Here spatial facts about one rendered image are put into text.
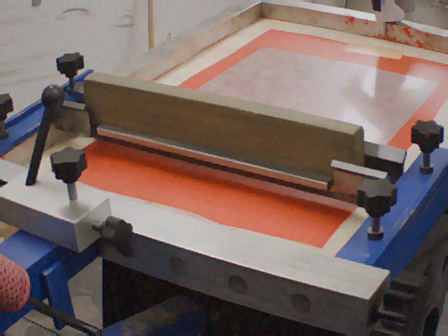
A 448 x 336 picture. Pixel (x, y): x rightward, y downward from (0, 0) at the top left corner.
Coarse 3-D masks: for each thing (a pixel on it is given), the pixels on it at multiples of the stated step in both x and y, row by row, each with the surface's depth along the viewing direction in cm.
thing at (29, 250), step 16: (16, 240) 90; (32, 240) 90; (16, 256) 87; (32, 256) 87; (48, 256) 88; (64, 256) 90; (80, 256) 92; (96, 256) 95; (32, 272) 86; (32, 288) 86; (0, 320) 82; (16, 320) 85
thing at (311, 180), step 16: (112, 128) 122; (144, 144) 119; (160, 144) 118; (176, 144) 117; (208, 160) 114; (224, 160) 113; (240, 160) 112; (272, 176) 110; (288, 176) 109; (304, 176) 108; (320, 176) 107
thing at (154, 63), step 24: (264, 0) 171; (288, 0) 170; (216, 24) 159; (240, 24) 166; (312, 24) 166; (336, 24) 163; (360, 24) 160; (408, 24) 157; (168, 48) 150; (192, 48) 154; (432, 48) 154; (120, 72) 142; (144, 72) 144; (24, 144) 122; (48, 144) 127
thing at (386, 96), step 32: (352, 64) 148; (384, 64) 148; (416, 64) 148; (320, 96) 137; (352, 96) 137; (384, 96) 136; (416, 96) 136; (384, 128) 127; (192, 192) 114; (224, 192) 114; (256, 192) 113; (288, 192) 113; (224, 224) 107; (256, 224) 107; (288, 224) 106; (320, 224) 106
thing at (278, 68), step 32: (288, 32) 164; (224, 64) 151; (256, 64) 150; (288, 64) 149; (320, 64) 149; (256, 96) 138; (288, 96) 138; (96, 160) 123; (128, 160) 123; (160, 160) 122; (128, 192) 115; (160, 192) 115
